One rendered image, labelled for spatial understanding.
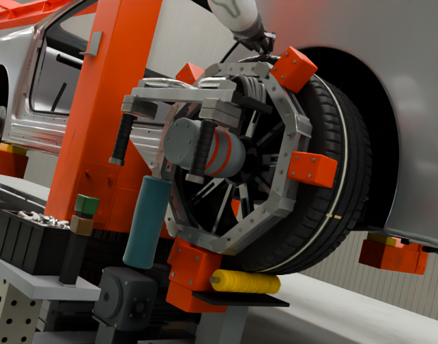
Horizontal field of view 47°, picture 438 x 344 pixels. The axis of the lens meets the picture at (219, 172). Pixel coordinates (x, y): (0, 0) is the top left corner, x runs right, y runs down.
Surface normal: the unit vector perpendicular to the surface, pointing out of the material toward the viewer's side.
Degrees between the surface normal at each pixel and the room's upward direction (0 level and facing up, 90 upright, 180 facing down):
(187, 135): 90
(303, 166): 90
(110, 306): 90
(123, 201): 90
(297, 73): 125
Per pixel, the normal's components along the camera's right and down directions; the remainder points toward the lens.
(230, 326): 0.68, 0.14
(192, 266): -0.69, -0.20
